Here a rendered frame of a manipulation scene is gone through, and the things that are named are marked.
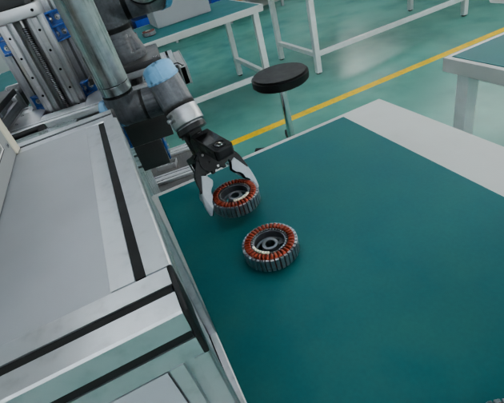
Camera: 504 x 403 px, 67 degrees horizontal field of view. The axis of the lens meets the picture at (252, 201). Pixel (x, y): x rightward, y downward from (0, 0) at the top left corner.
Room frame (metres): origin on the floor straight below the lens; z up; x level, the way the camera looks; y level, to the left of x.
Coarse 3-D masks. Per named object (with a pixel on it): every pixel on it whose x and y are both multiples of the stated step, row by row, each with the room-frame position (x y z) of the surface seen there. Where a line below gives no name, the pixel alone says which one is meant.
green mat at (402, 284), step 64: (320, 128) 1.03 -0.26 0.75; (192, 192) 0.88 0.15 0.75; (320, 192) 0.72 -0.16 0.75; (384, 192) 0.65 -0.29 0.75; (448, 192) 0.60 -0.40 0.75; (192, 256) 0.63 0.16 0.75; (320, 256) 0.52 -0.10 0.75; (384, 256) 0.48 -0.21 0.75; (448, 256) 0.44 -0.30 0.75; (256, 320) 0.42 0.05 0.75; (320, 320) 0.38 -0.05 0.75; (384, 320) 0.35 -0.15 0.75; (448, 320) 0.32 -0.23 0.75; (256, 384) 0.31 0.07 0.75; (320, 384) 0.28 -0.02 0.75; (384, 384) 0.26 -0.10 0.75; (448, 384) 0.24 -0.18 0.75
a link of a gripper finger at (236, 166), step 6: (228, 162) 0.79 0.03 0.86; (234, 162) 0.78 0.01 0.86; (240, 162) 0.78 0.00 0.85; (234, 168) 0.77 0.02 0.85; (240, 168) 0.77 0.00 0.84; (246, 168) 0.78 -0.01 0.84; (240, 174) 0.80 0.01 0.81; (246, 174) 0.77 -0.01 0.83; (252, 174) 0.77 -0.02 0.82; (252, 180) 0.76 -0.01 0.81
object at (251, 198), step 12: (240, 180) 0.77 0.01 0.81; (216, 192) 0.74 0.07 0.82; (228, 192) 0.76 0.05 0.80; (240, 192) 0.73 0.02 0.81; (252, 192) 0.70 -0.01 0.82; (216, 204) 0.70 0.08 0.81; (228, 204) 0.69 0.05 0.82; (240, 204) 0.68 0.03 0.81; (252, 204) 0.68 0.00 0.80; (228, 216) 0.68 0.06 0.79; (240, 216) 0.67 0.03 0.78
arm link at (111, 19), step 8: (96, 0) 1.25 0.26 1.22; (104, 0) 1.26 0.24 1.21; (112, 0) 1.26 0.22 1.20; (120, 0) 1.26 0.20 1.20; (104, 8) 1.25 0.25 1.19; (112, 8) 1.26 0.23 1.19; (120, 8) 1.26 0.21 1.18; (104, 16) 1.25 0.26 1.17; (112, 16) 1.26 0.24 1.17; (120, 16) 1.27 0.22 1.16; (128, 16) 1.28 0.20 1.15; (104, 24) 1.25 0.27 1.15; (112, 24) 1.26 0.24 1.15; (120, 24) 1.27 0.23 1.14
